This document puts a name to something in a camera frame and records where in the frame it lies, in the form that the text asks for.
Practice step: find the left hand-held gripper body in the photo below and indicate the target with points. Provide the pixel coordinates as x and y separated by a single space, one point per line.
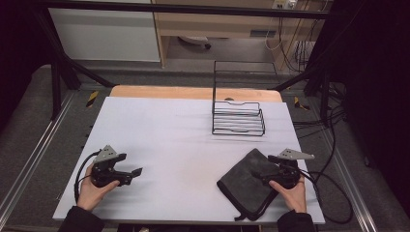
103 167

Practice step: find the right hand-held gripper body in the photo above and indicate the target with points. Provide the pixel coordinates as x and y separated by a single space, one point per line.
288 174

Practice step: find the dark grey cloth bag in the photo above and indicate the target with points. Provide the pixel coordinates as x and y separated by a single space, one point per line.
245 180

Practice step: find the person's right hand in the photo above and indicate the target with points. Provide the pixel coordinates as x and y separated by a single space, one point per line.
295 198

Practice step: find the person's left hand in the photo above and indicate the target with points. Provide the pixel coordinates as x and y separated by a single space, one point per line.
90 193

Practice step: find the white board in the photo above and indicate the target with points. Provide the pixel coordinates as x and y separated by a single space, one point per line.
167 145

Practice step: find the yellow black tape strip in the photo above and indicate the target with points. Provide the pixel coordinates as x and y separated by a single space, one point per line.
299 103
92 98

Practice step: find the wooden table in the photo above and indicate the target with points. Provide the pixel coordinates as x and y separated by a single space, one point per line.
180 92

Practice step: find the white cabinet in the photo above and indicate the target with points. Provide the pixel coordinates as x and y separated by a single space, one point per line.
103 35

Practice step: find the grey chair base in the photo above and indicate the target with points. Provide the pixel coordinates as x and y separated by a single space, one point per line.
195 40

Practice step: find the light wooden desk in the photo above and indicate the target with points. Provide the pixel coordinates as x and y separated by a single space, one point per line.
219 25

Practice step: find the white power strip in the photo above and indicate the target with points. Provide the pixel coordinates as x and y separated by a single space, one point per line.
283 4

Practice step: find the aluminium rail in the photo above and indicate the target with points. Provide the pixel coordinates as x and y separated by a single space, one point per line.
35 148
351 187

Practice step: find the black metal frame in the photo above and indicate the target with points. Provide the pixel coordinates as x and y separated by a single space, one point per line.
180 9

